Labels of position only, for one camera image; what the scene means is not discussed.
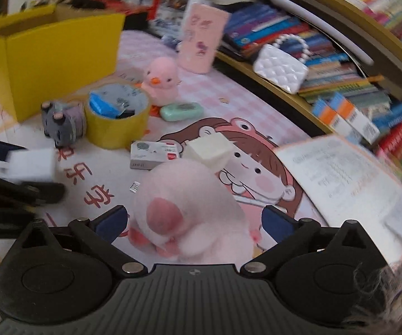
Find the blue bag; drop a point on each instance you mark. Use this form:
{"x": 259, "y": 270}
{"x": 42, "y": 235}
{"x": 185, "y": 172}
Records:
{"x": 102, "y": 108}

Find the pink plush paw toy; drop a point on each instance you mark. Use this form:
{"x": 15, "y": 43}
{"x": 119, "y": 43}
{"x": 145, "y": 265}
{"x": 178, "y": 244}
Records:
{"x": 183, "y": 213}

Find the white quilted pearl handbag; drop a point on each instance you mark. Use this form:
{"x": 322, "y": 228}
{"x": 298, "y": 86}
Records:
{"x": 280, "y": 68}

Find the yellow cardboard box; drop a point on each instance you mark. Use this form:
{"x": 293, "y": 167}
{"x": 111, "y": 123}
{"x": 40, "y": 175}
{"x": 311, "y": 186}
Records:
{"x": 49, "y": 52}

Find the grey purple toy car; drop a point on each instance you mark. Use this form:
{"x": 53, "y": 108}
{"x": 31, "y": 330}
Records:
{"x": 64, "y": 123}

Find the yellow tape roll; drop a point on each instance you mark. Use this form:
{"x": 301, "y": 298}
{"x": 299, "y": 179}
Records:
{"x": 113, "y": 134}

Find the pink chick plush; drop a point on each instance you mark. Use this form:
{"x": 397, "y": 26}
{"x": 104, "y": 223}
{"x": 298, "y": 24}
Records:
{"x": 161, "y": 81}

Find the orange blue medicine box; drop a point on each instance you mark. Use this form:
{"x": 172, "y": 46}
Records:
{"x": 330, "y": 117}
{"x": 361, "y": 123}

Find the white staples box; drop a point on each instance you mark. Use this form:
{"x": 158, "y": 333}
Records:
{"x": 148, "y": 155}

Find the black binder clip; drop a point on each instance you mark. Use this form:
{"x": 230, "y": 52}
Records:
{"x": 126, "y": 114}

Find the open text book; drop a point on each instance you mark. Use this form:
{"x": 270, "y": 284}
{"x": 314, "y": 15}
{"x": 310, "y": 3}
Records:
{"x": 345, "y": 181}

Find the pink sticker cylinder holder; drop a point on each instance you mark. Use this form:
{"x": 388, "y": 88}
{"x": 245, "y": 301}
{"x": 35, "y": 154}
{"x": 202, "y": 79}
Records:
{"x": 202, "y": 34}

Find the mint green stapler case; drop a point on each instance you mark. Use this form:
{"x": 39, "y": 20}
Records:
{"x": 181, "y": 111}

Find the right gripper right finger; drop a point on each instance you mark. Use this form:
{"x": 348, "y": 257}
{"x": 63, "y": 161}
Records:
{"x": 291, "y": 236}

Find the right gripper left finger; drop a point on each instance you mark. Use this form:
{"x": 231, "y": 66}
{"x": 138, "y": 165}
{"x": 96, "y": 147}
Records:
{"x": 96, "y": 238}

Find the pink cartoon table mat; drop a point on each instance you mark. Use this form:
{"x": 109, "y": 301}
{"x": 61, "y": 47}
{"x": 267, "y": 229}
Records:
{"x": 255, "y": 120}

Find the wooden bookshelf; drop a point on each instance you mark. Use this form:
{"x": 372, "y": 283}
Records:
{"x": 351, "y": 47}

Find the white foam block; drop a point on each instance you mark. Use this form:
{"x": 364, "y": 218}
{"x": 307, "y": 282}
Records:
{"x": 213, "y": 151}
{"x": 30, "y": 165}

